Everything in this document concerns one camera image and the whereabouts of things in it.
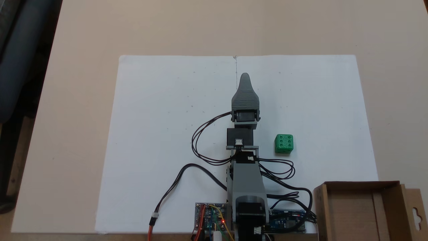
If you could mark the white paper sheet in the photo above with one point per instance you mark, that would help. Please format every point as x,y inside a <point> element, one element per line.
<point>317,100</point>
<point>160,117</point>

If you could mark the dark office chair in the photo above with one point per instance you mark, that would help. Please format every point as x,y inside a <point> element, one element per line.
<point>16,67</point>

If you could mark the brown cardboard box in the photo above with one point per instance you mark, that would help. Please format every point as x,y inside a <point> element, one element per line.
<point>351,211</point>

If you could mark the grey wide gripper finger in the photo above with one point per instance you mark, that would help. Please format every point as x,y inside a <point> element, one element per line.
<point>245,97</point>

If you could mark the green dice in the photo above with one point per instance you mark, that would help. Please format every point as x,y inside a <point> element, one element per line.
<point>284,144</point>

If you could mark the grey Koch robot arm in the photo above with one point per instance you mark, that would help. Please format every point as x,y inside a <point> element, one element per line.
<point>247,180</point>

